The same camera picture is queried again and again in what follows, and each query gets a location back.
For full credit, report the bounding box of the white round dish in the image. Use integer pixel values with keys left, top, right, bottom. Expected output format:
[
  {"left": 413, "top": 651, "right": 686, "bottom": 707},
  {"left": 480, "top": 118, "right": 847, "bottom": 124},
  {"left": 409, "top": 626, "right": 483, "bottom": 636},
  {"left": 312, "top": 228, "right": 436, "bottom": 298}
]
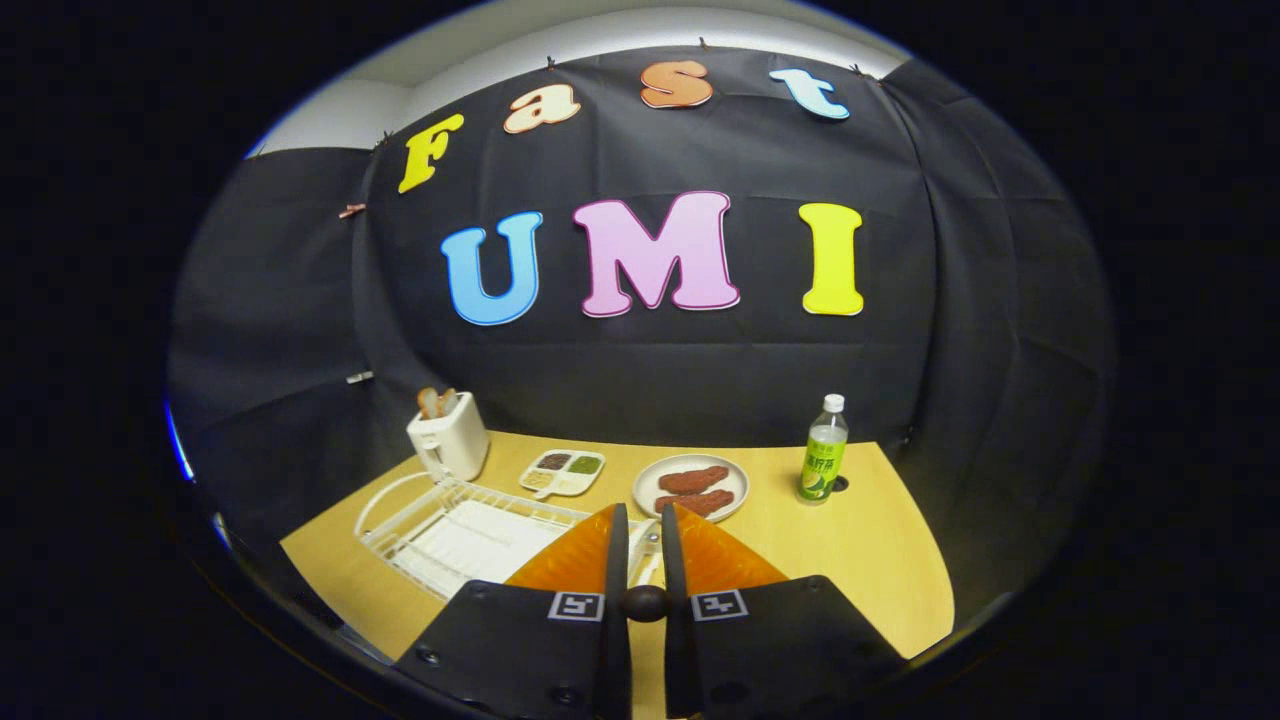
[{"left": 632, "top": 454, "right": 750, "bottom": 523}]

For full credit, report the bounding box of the brown meat piece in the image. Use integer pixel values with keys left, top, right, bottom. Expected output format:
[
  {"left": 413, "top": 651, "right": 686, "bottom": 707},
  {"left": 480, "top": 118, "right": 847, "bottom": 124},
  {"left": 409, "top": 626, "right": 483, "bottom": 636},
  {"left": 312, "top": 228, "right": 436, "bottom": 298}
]
[
  {"left": 658, "top": 465, "right": 730, "bottom": 495},
  {"left": 655, "top": 490, "right": 736, "bottom": 518}
]

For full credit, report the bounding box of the white toaster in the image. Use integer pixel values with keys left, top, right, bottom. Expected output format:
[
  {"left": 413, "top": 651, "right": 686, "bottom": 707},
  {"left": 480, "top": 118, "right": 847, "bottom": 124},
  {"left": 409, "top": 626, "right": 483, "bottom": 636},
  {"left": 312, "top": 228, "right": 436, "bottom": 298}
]
[{"left": 407, "top": 391, "right": 490, "bottom": 483}]

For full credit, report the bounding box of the black backdrop cloth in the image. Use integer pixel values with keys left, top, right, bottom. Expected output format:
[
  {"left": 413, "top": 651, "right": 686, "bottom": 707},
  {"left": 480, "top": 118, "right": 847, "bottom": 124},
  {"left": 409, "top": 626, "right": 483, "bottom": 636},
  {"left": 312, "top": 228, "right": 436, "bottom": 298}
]
[{"left": 165, "top": 45, "right": 1116, "bottom": 621}]

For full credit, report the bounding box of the green tea bottle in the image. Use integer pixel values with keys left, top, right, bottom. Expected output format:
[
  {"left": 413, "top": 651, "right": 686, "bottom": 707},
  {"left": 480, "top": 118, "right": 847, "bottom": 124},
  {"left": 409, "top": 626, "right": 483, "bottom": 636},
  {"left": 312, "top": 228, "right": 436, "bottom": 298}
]
[{"left": 797, "top": 393, "right": 849, "bottom": 505}]

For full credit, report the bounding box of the white wire dish rack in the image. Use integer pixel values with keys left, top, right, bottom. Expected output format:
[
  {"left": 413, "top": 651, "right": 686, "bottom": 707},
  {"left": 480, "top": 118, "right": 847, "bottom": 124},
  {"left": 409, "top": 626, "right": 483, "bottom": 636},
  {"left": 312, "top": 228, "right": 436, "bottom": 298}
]
[{"left": 355, "top": 473, "right": 666, "bottom": 601}]

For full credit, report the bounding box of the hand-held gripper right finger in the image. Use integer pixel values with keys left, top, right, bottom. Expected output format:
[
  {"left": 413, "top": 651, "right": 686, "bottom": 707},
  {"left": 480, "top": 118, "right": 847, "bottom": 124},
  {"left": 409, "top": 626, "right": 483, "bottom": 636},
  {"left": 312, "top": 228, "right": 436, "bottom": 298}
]
[{"left": 660, "top": 502, "right": 906, "bottom": 720}]

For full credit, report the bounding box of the white divided condiment tray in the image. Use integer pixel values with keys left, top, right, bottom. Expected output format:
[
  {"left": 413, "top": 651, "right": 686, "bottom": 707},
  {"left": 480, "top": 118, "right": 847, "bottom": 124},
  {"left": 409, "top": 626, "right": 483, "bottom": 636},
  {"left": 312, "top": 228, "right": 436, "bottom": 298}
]
[{"left": 518, "top": 449, "right": 606, "bottom": 499}]

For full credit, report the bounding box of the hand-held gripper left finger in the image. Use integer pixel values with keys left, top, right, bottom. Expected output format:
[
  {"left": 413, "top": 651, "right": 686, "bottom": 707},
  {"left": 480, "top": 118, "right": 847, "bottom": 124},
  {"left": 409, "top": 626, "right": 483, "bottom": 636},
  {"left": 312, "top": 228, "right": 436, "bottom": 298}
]
[{"left": 393, "top": 502, "right": 633, "bottom": 720}]

